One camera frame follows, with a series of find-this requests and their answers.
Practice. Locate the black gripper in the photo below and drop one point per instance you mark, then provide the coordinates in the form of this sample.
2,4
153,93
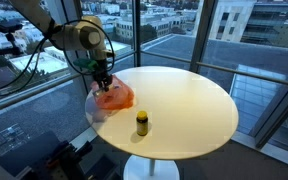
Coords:
103,75

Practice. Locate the dark robot base cart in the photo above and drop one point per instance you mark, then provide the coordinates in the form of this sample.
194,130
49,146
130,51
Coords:
50,160

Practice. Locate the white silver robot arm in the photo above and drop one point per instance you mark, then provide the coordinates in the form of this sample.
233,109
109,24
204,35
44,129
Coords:
80,35

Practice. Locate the orange translucent plastic bag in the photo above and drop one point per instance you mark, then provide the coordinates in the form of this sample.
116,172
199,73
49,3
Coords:
117,98

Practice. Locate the dark bottle with yellow cap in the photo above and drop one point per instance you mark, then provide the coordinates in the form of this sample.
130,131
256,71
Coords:
142,125

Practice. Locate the short metal window handrail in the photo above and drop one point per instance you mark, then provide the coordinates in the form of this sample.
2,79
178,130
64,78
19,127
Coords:
34,95

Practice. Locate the long metal window handrail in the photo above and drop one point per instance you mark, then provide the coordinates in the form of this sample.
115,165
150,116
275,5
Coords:
237,71

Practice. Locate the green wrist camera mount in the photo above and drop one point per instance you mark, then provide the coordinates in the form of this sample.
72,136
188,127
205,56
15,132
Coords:
85,64

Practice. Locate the white table pedestal base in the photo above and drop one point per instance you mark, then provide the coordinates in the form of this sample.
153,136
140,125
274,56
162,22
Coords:
150,170

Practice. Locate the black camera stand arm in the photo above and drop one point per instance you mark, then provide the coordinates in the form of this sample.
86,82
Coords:
0,51

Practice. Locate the black exterior camera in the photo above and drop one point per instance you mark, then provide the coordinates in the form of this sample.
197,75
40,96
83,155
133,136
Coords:
7,26

